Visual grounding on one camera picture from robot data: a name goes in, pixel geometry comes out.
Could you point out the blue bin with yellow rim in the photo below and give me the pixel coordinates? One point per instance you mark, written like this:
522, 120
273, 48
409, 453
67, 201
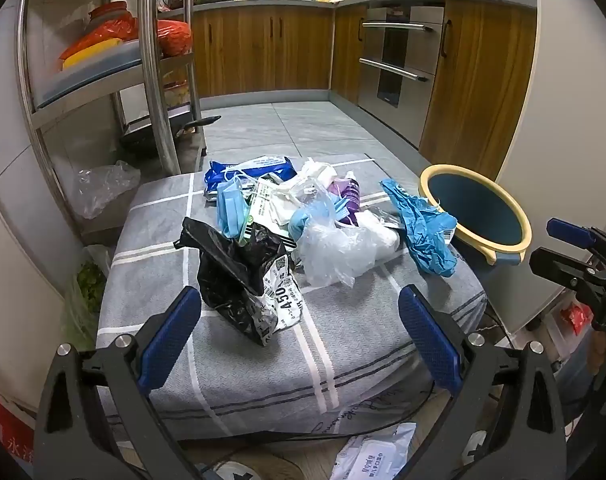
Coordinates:
483, 210

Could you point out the white wet wipe pack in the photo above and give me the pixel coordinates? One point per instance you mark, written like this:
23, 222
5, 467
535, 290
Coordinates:
373, 455

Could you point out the grey blue tray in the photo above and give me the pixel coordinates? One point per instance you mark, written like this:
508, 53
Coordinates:
93, 77

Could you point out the black frying pan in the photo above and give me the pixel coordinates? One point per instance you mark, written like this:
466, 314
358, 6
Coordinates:
143, 140

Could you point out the blue face mask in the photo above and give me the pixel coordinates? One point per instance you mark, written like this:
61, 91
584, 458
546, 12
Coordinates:
233, 210
299, 222

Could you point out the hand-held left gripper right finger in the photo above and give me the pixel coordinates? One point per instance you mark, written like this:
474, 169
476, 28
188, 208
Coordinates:
430, 345

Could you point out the metal shelf rack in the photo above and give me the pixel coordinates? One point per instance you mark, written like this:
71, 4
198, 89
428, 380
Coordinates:
153, 60

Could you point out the orange mesh bag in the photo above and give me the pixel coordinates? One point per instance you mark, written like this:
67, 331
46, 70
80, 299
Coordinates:
175, 37

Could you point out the clear bag of snacks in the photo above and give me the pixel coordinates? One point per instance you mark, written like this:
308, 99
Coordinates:
177, 94

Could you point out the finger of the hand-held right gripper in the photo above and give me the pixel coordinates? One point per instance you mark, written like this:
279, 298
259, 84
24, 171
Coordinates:
558, 267
568, 230

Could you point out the steel built-in oven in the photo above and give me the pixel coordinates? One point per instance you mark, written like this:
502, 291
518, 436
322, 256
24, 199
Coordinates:
398, 70

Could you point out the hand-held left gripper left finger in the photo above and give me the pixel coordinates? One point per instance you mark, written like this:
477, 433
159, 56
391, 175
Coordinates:
170, 340

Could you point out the clear plastic floor bag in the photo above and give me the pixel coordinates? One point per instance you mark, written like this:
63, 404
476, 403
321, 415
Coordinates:
105, 187

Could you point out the grey refrigerator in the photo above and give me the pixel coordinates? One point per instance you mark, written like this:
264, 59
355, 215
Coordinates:
558, 110

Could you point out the grey checked rug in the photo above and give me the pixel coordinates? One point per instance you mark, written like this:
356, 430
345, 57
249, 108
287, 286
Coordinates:
358, 340

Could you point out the yellow flat board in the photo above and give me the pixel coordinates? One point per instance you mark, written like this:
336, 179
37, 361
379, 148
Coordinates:
90, 55

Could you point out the black plastic bag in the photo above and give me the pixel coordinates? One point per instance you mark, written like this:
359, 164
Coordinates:
223, 280

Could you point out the white plastic bag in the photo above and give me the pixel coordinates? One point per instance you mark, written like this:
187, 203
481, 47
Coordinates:
380, 232

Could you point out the red lidded container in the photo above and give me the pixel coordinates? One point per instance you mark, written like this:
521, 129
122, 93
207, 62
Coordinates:
108, 11

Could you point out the wooden kitchen cabinet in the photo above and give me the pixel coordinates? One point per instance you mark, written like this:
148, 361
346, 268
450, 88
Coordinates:
483, 85
263, 50

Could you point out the red cardboard box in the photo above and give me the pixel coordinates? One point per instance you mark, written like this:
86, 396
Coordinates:
8, 435

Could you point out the plastic bag of greens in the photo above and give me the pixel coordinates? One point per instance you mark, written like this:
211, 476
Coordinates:
90, 280

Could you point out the person's right hand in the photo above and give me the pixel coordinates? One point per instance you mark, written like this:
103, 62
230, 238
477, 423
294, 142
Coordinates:
596, 350

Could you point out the red packet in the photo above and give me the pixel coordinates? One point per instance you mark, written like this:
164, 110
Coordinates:
577, 319

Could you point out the purple spray bottle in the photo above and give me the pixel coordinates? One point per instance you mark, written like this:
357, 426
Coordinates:
350, 195

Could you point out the blue plastic bag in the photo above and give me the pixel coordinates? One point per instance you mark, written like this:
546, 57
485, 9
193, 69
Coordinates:
423, 230

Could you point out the white green medicine box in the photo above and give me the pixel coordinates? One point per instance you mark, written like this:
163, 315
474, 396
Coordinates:
263, 205

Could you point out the white printed wrapper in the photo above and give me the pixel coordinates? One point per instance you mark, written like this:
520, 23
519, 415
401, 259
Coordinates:
278, 305

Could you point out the blue wet wipe pack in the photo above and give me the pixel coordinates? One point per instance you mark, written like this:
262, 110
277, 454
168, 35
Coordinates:
263, 166

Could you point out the orange plastic bag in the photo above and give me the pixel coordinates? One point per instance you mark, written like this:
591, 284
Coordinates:
108, 32

